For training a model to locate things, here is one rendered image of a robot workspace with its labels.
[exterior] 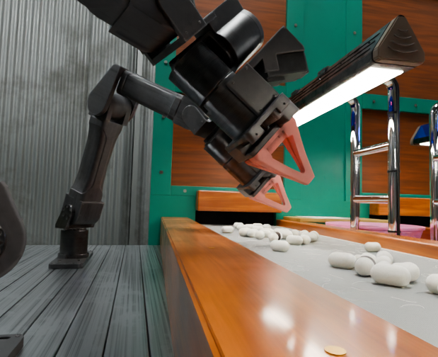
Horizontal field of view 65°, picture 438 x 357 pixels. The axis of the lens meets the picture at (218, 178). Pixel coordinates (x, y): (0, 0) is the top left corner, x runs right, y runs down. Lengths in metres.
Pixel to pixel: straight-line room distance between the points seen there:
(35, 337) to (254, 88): 0.36
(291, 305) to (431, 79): 1.59
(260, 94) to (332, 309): 0.25
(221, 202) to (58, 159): 1.99
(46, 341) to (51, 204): 2.56
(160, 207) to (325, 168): 0.65
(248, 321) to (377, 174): 1.36
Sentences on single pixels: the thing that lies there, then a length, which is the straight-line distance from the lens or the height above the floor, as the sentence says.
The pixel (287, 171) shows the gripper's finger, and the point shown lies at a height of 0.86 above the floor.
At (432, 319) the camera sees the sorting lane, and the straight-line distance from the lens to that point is 0.32.
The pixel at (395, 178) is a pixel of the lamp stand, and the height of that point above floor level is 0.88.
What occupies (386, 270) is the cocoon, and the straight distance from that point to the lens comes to 0.41.
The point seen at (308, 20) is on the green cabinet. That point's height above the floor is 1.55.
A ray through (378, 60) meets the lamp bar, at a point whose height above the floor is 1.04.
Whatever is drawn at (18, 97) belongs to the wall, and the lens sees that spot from 3.14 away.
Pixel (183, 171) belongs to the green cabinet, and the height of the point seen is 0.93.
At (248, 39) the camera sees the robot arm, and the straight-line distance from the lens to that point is 0.44.
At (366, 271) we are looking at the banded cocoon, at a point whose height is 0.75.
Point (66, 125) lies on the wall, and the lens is 3.02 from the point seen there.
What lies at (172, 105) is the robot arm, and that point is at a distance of 0.70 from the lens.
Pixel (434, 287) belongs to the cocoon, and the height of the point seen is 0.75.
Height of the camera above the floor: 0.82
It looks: 4 degrees up
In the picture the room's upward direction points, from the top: 2 degrees clockwise
